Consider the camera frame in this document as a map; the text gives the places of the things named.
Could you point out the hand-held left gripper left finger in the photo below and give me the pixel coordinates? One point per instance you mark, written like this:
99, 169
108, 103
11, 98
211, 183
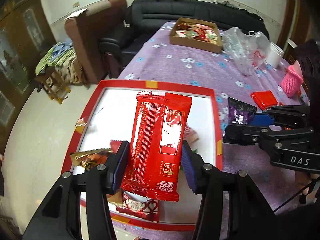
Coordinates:
120, 166

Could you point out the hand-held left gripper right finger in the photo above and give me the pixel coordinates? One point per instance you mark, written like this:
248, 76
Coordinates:
188, 167

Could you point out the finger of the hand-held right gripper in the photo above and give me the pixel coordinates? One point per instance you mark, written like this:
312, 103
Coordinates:
261, 119
240, 133

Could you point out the dark purple snack packet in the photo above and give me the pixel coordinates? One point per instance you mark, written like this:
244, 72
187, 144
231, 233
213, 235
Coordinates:
241, 108

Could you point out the gold snack bag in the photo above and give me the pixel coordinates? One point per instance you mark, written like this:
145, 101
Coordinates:
87, 158

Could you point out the red patterned snack packet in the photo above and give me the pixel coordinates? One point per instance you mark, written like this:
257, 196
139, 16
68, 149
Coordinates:
155, 142

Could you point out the red and white tray box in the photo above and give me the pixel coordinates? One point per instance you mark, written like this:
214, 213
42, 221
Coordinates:
112, 115

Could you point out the person's right hand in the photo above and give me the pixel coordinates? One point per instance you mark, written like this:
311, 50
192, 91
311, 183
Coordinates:
304, 193

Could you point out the plain red snack packet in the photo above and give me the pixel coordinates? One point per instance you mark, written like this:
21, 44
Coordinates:
263, 100

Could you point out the small dark red packet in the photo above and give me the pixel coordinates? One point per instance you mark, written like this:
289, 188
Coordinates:
116, 145

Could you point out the tan snack packet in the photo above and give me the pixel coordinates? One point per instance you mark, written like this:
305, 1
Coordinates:
115, 197

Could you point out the pink snack packet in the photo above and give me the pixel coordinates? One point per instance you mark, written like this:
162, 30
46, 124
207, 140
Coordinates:
191, 135

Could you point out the dark red heart snack packet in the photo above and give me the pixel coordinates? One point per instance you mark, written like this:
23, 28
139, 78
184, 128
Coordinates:
140, 207

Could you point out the pink knitted pouch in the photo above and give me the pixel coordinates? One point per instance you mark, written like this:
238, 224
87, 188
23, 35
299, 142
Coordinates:
291, 81

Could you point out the white cup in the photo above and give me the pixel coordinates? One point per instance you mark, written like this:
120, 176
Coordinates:
275, 55

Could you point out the clear plastic bag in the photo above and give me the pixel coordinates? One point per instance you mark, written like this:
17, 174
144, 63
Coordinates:
242, 50

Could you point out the person's dark clothing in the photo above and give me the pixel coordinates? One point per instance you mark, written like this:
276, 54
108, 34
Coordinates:
311, 62

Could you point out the cardboard box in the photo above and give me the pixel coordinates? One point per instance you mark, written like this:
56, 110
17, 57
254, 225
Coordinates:
195, 43

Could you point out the wooden stool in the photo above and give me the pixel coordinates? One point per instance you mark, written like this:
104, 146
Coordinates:
53, 90

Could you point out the pile of mixed snack packets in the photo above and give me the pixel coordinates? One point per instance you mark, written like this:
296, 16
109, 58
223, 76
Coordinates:
197, 32

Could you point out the colourful printed blanket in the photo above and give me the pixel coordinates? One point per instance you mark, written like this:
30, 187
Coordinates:
60, 60

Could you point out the brown armchair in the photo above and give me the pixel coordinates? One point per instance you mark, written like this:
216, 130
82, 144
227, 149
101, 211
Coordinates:
95, 30

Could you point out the black sofa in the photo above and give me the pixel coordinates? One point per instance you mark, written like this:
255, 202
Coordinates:
160, 12

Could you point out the wooden cabinet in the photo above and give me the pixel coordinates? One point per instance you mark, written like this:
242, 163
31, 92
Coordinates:
20, 55

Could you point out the white paper sheet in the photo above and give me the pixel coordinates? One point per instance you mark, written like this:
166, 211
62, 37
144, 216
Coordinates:
76, 13

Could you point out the wooden door frame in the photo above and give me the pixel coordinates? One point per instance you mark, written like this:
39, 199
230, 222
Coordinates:
297, 17

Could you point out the small wall sticker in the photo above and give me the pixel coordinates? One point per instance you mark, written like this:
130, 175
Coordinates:
76, 4

